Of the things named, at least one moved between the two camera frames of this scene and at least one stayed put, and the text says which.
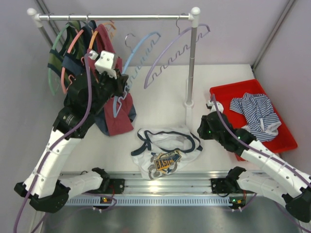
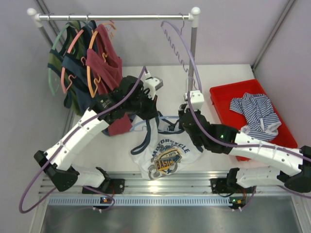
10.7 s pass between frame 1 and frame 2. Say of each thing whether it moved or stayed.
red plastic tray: stayed
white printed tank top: moved
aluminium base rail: stayed
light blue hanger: moved
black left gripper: moved
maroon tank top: stayed
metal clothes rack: stayed
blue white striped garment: stayed
